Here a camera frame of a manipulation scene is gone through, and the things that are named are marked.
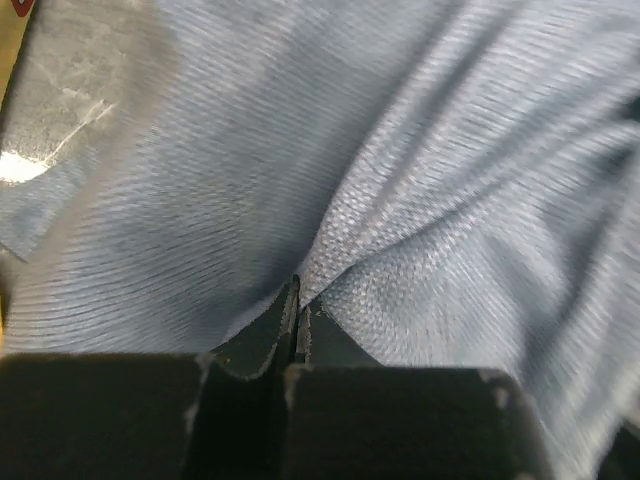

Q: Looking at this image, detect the grey striped pillowcase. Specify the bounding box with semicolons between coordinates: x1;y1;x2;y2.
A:
1;1;639;479

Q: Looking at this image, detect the yellow cartoon car pillow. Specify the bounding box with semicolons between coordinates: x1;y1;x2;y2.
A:
0;0;35;104

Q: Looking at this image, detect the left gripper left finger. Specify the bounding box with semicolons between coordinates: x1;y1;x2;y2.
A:
1;279;299;479

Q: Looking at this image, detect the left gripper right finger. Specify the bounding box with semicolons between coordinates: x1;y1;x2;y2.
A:
284;302;553;479

